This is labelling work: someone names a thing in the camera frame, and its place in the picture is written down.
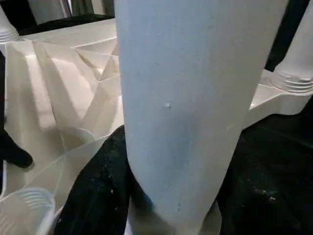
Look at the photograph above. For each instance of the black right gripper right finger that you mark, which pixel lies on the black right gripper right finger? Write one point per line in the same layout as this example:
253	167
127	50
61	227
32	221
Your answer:
256	203

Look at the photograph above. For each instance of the black work mat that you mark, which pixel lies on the black work mat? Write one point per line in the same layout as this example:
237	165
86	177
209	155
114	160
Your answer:
281	127

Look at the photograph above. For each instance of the grey curtain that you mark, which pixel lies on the grey curtain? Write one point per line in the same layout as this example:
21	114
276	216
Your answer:
49	9

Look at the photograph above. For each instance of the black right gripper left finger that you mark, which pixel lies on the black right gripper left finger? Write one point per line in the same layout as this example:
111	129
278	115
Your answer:
97	191

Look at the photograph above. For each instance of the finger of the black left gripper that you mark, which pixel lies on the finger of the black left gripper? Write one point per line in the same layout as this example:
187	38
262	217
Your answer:
14	151

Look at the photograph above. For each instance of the white plastic table top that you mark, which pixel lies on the white plastic table top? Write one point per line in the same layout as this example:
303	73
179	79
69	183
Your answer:
61	85

